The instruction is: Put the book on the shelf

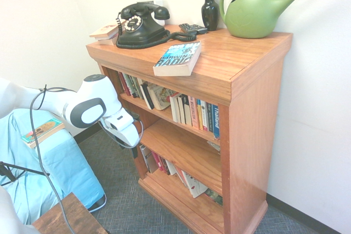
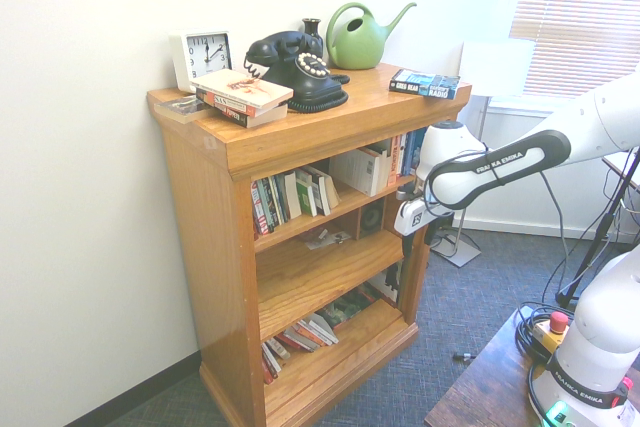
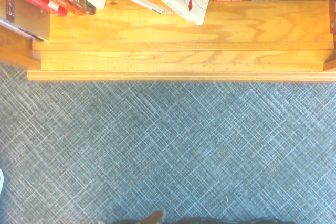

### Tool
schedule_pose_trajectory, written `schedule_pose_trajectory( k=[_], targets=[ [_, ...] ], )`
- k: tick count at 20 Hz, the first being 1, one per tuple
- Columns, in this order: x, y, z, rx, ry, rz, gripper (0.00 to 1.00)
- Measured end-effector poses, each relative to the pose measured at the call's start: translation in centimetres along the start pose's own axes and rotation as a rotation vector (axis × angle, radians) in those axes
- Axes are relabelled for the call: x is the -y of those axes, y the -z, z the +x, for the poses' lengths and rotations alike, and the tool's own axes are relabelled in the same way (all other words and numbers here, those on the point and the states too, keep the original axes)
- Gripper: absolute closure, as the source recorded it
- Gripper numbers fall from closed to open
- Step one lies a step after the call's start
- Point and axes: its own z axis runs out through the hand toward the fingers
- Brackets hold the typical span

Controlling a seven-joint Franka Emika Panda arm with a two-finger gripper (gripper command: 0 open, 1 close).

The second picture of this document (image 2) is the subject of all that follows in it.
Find black coiled cables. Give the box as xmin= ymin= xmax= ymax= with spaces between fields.
xmin=514 ymin=301 xmax=557 ymax=366

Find green cover lying book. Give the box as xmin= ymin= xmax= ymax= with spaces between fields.
xmin=319 ymin=291 xmax=379 ymax=331

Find small grey speaker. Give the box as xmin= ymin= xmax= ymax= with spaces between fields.
xmin=360 ymin=200 xmax=385 ymax=237

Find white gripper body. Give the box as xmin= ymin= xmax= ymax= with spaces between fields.
xmin=394 ymin=196 xmax=437 ymax=239

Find orange and black spine book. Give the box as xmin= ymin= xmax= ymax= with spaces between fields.
xmin=195 ymin=88 xmax=289 ymax=118

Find green watering can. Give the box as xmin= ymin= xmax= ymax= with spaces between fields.
xmin=325 ymin=1 xmax=418 ymax=71

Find blue Greg Bear paperback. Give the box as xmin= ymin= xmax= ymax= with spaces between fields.
xmin=388 ymin=68 xmax=462 ymax=101

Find tan edge paperback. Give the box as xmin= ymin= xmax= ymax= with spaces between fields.
xmin=320 ymin=169 xmax=342 ymax=211

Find small black vase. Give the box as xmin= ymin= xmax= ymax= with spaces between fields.
xmin=301 ymin=17 xmax=324 ymax=56

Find light wooden side table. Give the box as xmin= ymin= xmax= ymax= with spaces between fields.
xmin=602 ymin=150 xmax=640 ymax=191

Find white paperback with red art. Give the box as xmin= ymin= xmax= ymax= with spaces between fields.
xmin=189 ymin=68 xmax=295 ymax=111

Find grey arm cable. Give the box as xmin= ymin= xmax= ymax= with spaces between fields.
xmin=539 ymin=170 xmax=584 ymax=301

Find red white spine book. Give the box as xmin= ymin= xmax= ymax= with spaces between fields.
xmin=250 ymin=180 xmax=267 ymax=238

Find red spine leaning book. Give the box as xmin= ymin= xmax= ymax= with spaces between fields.
xmin=261 ymin=341 xmax=280 ymax=384

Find dark cover flat book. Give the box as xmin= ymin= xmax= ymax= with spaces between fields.
xmin=153 ymin=94 xmax=214 ymax=124

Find black floor cable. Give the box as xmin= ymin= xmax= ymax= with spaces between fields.
xmin=428 ymin=214 xmax=460 ymax=252

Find black red spine thick book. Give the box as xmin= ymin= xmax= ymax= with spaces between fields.
xmin=212 ymin=102 xmax=290 ymax=129

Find black and white cover book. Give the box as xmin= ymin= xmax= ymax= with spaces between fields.
xmin=367 ymin=261 xmax=405 ymax=308

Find white grey leaning book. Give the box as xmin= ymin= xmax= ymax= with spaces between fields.
xmin=304 ymin=314 xmax=340 ymax=347

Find black rotary telephone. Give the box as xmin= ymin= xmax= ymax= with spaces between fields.
xmin=243 ymin=30 xmax=351 ymax=114

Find loose papers and cards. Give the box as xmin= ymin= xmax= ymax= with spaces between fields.
xmin=305 ymin=227 xmax=352 ymax=251

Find large white paperback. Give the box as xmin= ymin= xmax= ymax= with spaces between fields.
xmin=328 ymin=145 xmax=392 ymax=197

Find white square clock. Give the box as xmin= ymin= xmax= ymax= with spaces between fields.
xmin=168 ymin=30 xmax=235 ymax=94

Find yellow emergency stop button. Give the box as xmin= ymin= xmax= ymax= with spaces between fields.
xmin=532 ymin=311 xmax=571 ymax=354

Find wooden bookshelf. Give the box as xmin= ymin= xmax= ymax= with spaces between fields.
xmin=146 ymin=62 xmax=473 ymax=427

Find dark blue spine book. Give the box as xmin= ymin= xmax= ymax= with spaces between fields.
xmin=400 ymin=130 xmax=420 ymax=178

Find black camera stand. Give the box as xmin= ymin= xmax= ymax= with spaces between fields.
xmin=554 ymin=146 xmax=640 ymax=306

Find teal spine book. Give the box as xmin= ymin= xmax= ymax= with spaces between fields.
xmin=259 ymin=177 xmax=280 ymax=234

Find white shade floor lamp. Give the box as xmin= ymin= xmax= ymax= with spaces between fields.
xmin=430 ymin=39 xmax=536 ymax=268

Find white cover slim paperback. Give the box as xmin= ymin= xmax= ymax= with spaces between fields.
xmin=283 ymin=170 xmax=303 ymax=221

